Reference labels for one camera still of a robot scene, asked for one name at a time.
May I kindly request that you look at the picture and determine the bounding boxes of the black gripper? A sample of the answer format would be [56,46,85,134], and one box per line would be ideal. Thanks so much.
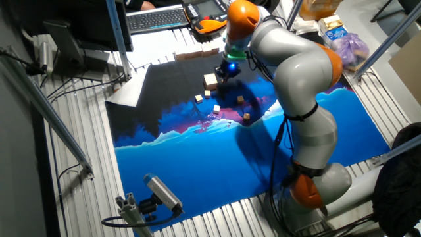
[214,60,243,84]

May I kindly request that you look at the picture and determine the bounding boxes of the large wooden cube block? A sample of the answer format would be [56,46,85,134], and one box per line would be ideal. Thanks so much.
[202,72,219,92]

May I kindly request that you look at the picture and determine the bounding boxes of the orange and black teach pendant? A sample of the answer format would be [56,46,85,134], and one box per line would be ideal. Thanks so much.
[182,0,231,36]

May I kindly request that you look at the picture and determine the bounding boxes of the white crumpled cloth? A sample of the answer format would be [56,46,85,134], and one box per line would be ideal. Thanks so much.
[291,18,322,36]

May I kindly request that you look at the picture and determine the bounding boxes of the black computer keyboard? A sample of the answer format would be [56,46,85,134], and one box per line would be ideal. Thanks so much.
[126,3,191,36]

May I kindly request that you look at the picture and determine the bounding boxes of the printed landscape cloth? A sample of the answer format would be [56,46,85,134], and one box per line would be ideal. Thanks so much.
[104,41,392,233]

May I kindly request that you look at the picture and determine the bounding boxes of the white foam sheet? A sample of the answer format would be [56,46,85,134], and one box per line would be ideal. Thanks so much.
[105,70,149,108]

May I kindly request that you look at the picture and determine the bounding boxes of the brown cardboard box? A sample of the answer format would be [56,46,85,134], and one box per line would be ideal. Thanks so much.
[298,0,345,21]

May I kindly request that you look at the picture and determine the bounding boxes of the blue printed pack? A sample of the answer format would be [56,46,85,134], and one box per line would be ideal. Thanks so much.
[324,26,349,42]

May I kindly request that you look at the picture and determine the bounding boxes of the purple plastic bag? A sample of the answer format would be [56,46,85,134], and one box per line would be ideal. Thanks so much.
[330,32,371,72]

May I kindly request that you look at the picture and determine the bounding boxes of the black computer monitor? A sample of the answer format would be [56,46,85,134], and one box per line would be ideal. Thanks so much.
[9,0,134,53]

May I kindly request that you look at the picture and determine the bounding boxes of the grey monitor stand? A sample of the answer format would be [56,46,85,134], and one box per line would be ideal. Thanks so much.
[42,19,111,82]

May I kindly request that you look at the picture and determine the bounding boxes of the brown cardboard panel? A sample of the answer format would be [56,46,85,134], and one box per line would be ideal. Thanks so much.
[387,29,421,107]

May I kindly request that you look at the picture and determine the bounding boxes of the silver cylinder device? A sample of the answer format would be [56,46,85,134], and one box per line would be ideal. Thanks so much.
[38,41,55,75]

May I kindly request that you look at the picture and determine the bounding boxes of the black jacket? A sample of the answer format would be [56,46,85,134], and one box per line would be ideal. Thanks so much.
[371,121,421,237]

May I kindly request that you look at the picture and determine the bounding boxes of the black arm cable with connector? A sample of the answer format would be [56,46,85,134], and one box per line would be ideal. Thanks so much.
[268,118,292,236]

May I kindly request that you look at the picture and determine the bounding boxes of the black arm strap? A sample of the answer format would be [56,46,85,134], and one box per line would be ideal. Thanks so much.
[282,160,326,188]
[283,101,320,122]

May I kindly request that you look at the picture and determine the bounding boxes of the aluminium frame post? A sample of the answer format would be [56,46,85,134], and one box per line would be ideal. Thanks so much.
[285,0,304,31]
[105,0,133,82]

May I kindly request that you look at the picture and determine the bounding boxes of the grey camera with blue end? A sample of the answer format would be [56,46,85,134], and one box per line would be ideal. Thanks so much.
[143,172,185,215]

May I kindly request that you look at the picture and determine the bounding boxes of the black camera ball mount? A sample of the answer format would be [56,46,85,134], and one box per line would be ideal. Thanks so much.
[137,194,159,222]

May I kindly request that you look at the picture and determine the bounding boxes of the aluminium profile camera bracket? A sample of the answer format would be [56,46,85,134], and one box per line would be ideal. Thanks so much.
[114,192,155,237]

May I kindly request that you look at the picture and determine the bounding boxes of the black camera cable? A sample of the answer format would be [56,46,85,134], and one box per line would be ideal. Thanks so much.
[101,205,184,228]

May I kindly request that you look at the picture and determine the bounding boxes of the long aluminium frame bar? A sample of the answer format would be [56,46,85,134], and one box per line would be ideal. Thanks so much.
[0,46,95,180]

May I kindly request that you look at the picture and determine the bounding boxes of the black cable with plug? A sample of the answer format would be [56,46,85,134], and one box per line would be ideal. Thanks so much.
[0,48,46,76]

